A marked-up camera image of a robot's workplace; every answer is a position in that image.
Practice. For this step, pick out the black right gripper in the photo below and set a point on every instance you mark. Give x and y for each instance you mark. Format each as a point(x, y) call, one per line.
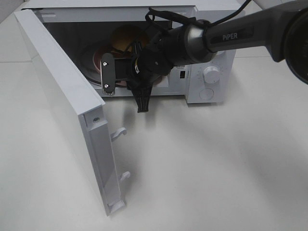
point(116, 70)

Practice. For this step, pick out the burger with lettuce and cheese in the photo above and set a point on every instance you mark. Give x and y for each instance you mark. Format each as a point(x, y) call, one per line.
point(122, 37)

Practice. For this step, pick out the white microwave door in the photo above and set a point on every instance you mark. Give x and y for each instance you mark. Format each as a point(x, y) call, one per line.
point(78, 111)

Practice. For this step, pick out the white timer knob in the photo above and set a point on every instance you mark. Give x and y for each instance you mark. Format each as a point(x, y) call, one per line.
point(211, 75)

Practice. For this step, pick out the round white door button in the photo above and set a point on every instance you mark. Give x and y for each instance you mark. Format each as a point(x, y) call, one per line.
point(206, 94)

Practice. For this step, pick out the pink round plate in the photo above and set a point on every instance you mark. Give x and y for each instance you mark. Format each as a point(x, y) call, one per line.
point(116, 54)

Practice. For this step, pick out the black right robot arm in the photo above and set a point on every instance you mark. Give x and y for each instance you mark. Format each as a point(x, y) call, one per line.
point(282, 29)

